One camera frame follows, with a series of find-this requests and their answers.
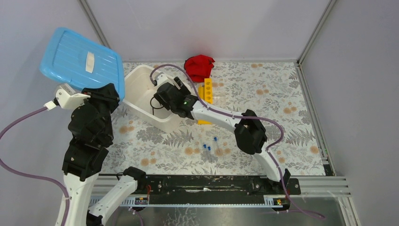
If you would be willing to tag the clear plastic tube rack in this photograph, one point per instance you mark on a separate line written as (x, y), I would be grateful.
(220, 101)

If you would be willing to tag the yellow test tube rack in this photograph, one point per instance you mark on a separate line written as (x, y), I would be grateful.
(205, 91)

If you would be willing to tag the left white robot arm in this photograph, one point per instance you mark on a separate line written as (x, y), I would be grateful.
(81, 167)

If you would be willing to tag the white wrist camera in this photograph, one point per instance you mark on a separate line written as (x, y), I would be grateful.
(160, 79)
(66, 98)

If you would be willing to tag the floral patterned table mat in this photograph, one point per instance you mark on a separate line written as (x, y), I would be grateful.
(271, 90)

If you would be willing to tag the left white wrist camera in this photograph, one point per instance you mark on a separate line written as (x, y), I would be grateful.
(66, 98)

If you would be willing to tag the blue plastic bin lid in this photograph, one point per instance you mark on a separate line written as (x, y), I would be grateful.
(82, 63)

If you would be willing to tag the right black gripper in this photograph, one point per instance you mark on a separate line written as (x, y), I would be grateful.
(183, 90)

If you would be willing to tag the red cloth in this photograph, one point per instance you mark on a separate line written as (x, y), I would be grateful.
(199, 67)

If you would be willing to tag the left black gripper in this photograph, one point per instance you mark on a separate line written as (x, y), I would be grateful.
(107, 93)

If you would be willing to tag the test tube blue cap middle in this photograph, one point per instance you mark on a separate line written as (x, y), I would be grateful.
(210, 156)

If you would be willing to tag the test tube blue cap right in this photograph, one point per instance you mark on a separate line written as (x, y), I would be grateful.
(215, 145)

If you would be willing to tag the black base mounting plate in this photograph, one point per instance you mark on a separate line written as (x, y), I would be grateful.
(212, 190)

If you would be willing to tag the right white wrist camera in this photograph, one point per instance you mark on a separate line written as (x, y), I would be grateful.
(160, 79)

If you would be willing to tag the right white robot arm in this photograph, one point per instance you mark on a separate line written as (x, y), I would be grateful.
(250, 133)

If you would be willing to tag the white plastic storage bin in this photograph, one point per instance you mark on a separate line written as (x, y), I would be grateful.
(139, 92)

